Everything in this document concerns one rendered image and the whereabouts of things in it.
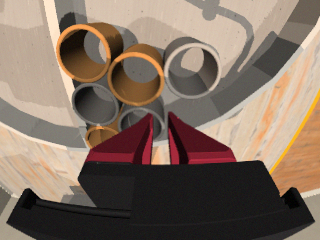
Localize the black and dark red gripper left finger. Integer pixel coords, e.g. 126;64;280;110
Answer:
84;113;153;164

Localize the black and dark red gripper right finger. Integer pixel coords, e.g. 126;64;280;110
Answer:
168;112;237;164

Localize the bronze bushing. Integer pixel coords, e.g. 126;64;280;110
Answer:
56;22;124;83
85;106;123;149
107;44;164;106

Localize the grey metal bushing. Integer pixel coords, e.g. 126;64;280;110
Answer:
117;95;165;143
71;74;123;126
163;37;222;99

